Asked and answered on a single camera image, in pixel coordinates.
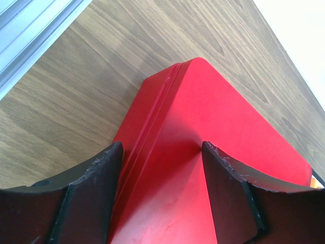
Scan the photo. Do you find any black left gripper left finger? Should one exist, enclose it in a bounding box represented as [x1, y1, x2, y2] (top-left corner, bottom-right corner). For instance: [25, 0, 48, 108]
[1, 142, 123, 243]

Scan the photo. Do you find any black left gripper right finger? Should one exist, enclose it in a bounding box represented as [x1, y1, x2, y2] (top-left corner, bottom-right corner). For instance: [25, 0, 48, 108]
[202, 141, 324, 243]

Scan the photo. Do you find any red box lid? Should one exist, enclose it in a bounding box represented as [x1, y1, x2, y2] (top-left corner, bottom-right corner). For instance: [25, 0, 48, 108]
[110, 57, 312, 243]

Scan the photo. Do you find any white strawberry print tray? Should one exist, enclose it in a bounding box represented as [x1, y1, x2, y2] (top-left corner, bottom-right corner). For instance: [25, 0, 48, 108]
[310, 169, 324, 189]

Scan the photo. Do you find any red compartment cookie box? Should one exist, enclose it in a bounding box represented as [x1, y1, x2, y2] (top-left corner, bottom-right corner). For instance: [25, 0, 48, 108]
[107, 63, 181, 243]

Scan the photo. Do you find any aluminium frame rail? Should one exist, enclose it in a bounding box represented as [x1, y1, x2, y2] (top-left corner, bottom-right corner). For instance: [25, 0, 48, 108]
[1, 0, 90, 98]

